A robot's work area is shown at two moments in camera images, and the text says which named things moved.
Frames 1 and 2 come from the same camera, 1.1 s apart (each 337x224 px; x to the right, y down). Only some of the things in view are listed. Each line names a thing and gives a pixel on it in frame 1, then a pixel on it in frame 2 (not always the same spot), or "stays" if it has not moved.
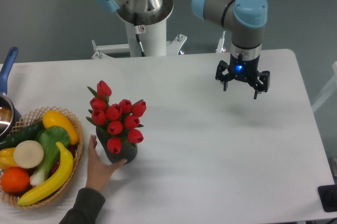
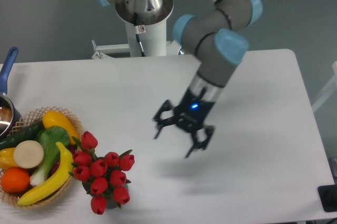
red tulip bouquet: [118, 122] → [105, 176]
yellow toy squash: [51, 118] stays
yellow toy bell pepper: [7, 159] stays
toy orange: [15, 179] stays
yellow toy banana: [65, 169] stays
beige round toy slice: [28, 154] stays
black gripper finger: [262, 83] → [202, 145]
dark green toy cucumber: [26, 134] stays
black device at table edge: [328, 196] stays
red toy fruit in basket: [72, 148] stays
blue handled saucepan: [9, 115] stays
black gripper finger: [221, 67] → [166, 106]
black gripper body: [245, 69] → [191, 112]
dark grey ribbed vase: [128, 151] → [110, 203]
